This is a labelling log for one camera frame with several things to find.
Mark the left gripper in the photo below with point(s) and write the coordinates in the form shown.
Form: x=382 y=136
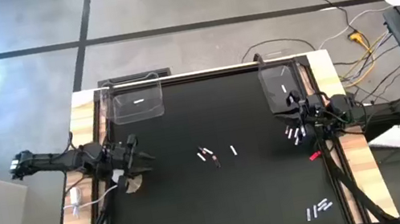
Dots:
x=126 y=159

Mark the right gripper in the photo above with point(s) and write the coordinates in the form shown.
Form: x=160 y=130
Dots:
x=312 y=113

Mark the clear plastic bin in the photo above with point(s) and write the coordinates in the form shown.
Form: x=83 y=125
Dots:
x=272 y=79
x=122 y=108

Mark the black copper Duracell battery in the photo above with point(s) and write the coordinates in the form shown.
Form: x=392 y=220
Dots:
x=216 y=161
x=202 y=151

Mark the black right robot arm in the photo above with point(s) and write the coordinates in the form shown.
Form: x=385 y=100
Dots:
x=387 y=113

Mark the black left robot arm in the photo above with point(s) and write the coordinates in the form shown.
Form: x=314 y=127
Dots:
x=49 y=159

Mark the white globe brass lamp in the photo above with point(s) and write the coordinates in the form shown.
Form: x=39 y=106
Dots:
x=135 y=184

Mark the black clamp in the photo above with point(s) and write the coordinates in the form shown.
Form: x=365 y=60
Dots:
x=258 y=60

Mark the red clip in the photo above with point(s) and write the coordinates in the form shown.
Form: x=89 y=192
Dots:
x=315 y=155

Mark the black table mat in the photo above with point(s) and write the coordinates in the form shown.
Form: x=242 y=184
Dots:
x=199 y=201

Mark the white power adapter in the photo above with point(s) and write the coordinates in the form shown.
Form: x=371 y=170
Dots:
x=74 y=195

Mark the white flat box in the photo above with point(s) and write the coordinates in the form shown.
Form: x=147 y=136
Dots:
x=390 y=139

